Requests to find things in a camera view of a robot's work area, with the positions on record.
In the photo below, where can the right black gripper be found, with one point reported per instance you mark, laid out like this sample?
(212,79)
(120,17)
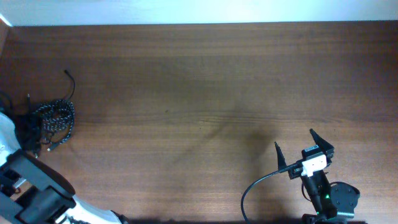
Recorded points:
(327,149)

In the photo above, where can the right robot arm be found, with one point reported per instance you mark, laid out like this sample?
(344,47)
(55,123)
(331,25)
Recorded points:
(334,202)

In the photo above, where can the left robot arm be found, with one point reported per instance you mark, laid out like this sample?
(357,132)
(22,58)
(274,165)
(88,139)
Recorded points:
(32,192)

